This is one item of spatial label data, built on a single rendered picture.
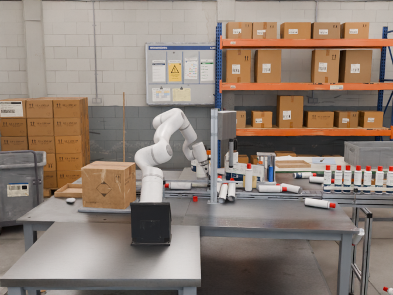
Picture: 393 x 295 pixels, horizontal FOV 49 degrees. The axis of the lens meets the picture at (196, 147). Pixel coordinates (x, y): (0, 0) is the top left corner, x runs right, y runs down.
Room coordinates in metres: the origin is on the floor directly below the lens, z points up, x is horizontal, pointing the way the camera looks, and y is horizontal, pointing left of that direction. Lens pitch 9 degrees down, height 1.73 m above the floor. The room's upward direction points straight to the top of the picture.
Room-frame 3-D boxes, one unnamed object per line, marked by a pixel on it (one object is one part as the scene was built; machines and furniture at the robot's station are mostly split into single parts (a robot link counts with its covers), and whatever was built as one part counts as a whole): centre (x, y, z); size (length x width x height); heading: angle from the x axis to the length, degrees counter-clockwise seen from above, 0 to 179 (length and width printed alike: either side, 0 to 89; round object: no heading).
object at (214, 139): (3.00, -0.12, 1.16); 0.04 x 0.04 x 0.67; 85
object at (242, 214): (3.25, 0.02, 0.82); 2.10 x 1.50 x 0.02; 85
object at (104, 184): (2.90, 0.60, 0.99); 0.30 x 0.24 x 0.27; 80
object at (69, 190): (3.23, 0.90, 0.85); 0.30 x 0.26 x 0.04; 85
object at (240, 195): (3.14, -0.09, 0.85); 1.65 x 0.11 x 0.05; 85
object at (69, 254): (2.26, 0.43, 0.81); 0.90 x 0.90 x 0.04; 0
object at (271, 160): (3.20, -0.52, 1.01); 0.14 x 0.13 x 0.26; 85
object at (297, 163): (4.40, -0.99, 0.82); 0.34 x 0.24 x 0.03; 96
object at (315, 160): (4.62, -1.39, 0.81); 0.32 x 0.24 x 0.01; 166
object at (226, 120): (3.05, -0.19, 1.38); 0.17 x 0.10 x 0.19; 140
